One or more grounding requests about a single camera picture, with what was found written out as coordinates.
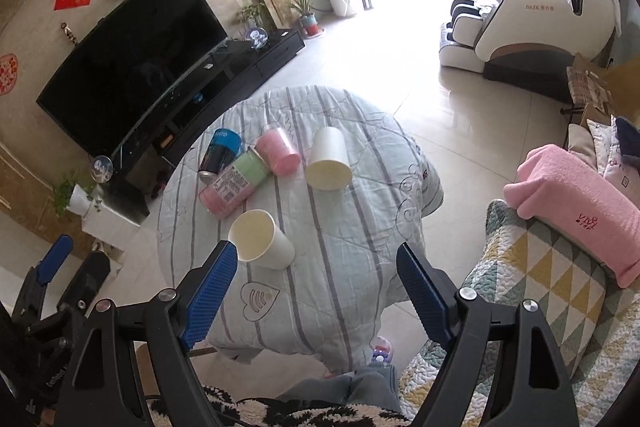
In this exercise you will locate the pink towel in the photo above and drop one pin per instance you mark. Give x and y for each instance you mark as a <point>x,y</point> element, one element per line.
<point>575,197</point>

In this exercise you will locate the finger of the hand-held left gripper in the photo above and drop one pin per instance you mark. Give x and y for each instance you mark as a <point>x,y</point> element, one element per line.
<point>90,274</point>
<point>54,255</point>

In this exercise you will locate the small hanging wall ornament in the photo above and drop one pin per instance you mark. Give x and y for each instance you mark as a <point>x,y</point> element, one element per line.
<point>69,33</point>

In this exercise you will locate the pink plastic cup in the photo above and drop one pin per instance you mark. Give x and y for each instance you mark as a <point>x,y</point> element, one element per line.
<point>280,150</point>

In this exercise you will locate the glass ball ornament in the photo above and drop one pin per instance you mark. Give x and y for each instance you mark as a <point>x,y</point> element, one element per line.
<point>258,39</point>
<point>101,168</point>

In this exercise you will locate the white low side cabinet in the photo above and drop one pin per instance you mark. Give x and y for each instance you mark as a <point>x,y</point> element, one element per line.
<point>107,227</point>

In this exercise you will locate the green plant in white pot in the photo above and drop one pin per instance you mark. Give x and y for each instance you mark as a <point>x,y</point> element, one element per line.
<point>76,199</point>

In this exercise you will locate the blue and black can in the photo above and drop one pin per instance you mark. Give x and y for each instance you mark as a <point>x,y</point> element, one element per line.
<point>217,154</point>

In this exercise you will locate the white floral cushion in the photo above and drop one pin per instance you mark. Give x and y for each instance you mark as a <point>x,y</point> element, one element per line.
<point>602,147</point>

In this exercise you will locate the red round paper cutting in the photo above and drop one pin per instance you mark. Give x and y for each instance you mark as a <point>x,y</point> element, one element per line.
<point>7,74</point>

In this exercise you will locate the black flat television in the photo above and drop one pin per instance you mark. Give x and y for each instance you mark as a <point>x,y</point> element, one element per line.
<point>130,57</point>

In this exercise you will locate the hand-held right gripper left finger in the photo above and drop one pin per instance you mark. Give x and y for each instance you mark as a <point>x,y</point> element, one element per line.
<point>210,294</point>

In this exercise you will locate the striped cloth covered table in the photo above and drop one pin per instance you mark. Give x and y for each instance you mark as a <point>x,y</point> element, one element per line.
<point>350,227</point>

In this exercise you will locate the person's jeans leg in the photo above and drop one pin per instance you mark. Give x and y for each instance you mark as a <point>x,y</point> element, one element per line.
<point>350,389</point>

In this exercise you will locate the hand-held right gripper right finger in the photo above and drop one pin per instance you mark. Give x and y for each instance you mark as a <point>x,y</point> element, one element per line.
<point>424,299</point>

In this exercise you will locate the dark blue cushion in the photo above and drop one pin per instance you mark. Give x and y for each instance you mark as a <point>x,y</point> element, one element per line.
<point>630,137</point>

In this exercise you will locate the pink slipper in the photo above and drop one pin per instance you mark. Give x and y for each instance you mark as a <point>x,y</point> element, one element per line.
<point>381,352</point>

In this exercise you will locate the white massage chair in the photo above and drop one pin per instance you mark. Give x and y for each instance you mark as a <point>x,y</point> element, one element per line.
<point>525,27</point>

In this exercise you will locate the white paper cup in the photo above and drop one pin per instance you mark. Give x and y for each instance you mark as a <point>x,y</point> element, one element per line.
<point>272,249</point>
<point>327,149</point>

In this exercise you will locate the beige patterned cushion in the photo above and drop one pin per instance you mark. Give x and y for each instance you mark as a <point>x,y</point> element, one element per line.
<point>590,87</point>

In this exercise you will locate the black and white fuzzy cloth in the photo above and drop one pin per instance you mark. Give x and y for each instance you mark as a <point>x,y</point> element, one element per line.
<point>280,417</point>

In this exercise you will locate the black television cabinet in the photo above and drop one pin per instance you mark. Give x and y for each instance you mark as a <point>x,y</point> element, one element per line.
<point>240,67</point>

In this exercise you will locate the small green houseplant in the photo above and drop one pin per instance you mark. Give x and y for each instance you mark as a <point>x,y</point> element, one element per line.
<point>252,14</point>

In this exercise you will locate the pink and green canister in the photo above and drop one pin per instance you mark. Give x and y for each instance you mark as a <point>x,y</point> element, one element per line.
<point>235,180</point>

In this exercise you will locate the potted plant in striped pot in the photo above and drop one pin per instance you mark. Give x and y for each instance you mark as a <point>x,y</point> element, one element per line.
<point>306,19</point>

